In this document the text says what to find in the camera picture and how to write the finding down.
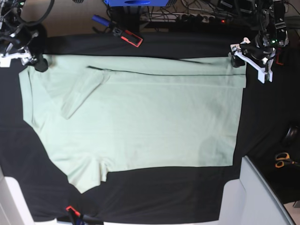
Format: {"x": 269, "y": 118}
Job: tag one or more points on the red clamp bottom edge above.
{"x": 71, "y": 209}

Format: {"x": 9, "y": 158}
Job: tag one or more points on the blue handled tool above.
{"x": 101, "y": 20}

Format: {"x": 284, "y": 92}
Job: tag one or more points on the red black bracket right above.
{"x": 280, "y": 57}

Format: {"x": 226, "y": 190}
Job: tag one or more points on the blue base box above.
{"x": 155, "y": 3}

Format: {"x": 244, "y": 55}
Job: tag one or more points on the light green T-shirt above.
{"x": 97, "y": 114}

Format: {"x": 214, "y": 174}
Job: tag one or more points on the red black clamp tool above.
{"x": 127, "y": 36}

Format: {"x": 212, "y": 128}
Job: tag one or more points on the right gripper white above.
{"x": 24, "y": 55}

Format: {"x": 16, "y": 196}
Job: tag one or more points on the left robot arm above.
{"x": 268, "y": 18}

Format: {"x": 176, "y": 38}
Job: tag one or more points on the white bin left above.
{"x": 13, "y": 207}

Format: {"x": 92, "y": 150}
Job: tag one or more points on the orange handled scissors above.
{"x": 283, "y": 159}

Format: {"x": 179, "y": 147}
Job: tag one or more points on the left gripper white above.
{"x": 256, "y": 54}

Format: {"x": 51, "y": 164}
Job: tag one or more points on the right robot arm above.
{"x": 20, "y": 39}

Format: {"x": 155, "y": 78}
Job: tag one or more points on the grey white bin right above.
{"x": 249, "y": 200}

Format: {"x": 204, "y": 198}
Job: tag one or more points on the black round tape roll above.
{"x": 290, "y": 136}

